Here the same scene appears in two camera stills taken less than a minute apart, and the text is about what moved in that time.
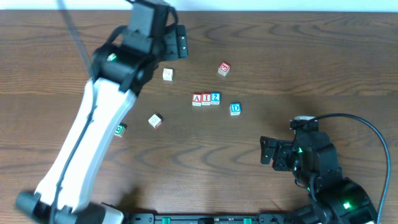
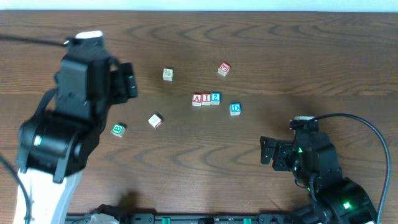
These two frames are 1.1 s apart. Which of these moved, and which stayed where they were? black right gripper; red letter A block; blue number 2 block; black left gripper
Moved: black left gripper
Stayed: black right gripper; blue number 2 block; red letter A block
